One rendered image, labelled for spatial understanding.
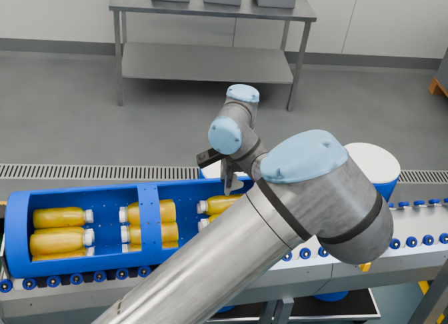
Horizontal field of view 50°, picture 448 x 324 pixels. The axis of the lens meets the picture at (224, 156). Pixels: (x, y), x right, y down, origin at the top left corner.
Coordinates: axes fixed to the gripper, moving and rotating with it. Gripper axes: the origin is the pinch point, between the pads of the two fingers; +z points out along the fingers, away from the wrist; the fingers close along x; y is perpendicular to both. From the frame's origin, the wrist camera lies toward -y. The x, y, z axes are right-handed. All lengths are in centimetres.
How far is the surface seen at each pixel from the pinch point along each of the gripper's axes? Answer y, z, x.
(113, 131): -36, 131, 206
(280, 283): 25, 45, -9
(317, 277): 40, 44, -9
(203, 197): -1.7, 22.8, 18.5
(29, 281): -63, 32, -5
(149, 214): -24.1, 8.0, -1.9
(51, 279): -57, 32, -5
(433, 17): 285, 71, 295
